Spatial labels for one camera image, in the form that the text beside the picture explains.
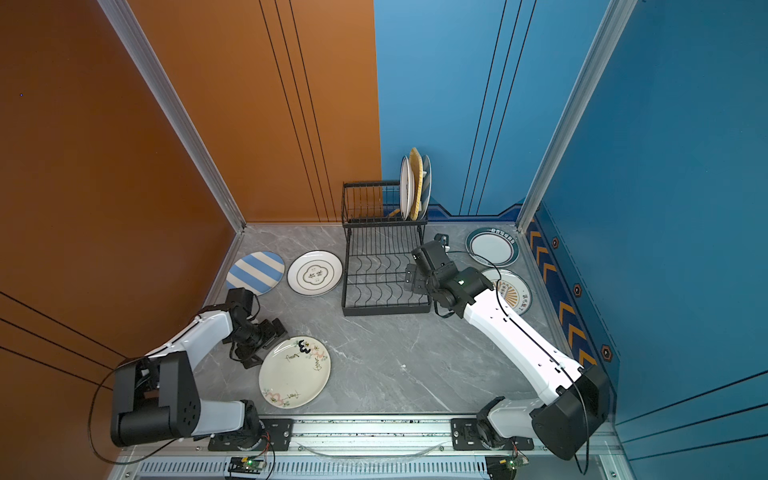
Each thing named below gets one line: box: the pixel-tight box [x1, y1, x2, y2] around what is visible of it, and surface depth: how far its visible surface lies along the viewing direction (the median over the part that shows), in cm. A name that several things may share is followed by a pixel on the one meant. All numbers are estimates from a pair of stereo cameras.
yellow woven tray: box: [410, 147, 423, 221], surface depth 86 cm
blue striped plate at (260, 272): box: [226, 251, 285, 296], surface depth 108 cm
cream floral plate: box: [258, 335, 332, 410], surface depth 85 cm
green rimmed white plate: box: [465, 227, 520, 268], surface depth 116 cm
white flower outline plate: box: [286, 250, 344, 297], surface depth 107 cm
